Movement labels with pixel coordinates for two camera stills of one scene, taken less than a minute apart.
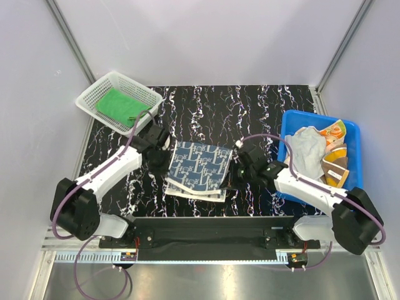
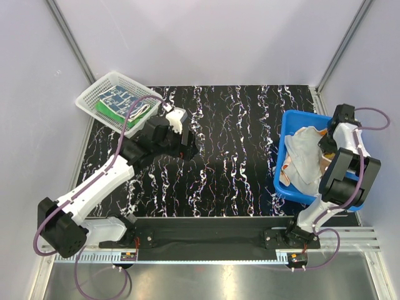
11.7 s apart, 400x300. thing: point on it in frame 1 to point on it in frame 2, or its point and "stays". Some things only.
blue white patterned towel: (196, 172) to (119, 100)
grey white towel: (308, 147) stays
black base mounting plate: (210, 239) stays
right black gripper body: (239, 173) to (327, 143)
